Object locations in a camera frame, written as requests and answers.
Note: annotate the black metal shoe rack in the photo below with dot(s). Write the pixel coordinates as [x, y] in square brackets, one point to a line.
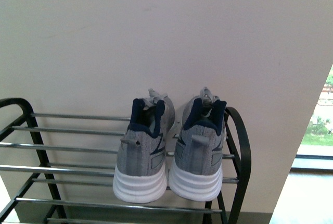
[62, 175]

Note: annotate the grey knit sneaker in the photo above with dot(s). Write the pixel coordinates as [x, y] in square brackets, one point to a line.
[196, 171]
[140, 175]

